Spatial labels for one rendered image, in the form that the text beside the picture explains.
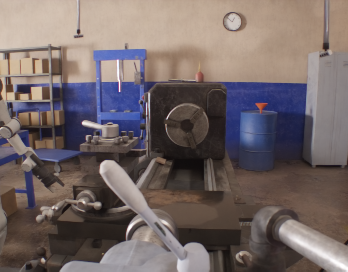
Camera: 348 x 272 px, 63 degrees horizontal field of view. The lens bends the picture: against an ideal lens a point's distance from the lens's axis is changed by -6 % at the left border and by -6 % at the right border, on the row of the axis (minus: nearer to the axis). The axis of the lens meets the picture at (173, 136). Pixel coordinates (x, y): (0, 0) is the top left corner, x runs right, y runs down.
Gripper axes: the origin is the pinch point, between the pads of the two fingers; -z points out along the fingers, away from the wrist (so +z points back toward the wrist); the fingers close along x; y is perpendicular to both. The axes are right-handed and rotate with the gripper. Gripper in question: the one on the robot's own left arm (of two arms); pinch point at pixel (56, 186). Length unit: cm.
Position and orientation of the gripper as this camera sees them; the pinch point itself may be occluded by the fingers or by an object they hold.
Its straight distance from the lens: 212.4
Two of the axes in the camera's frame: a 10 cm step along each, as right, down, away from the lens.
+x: 8.0, -4.7, -3.8
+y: 1.0, -5.2, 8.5
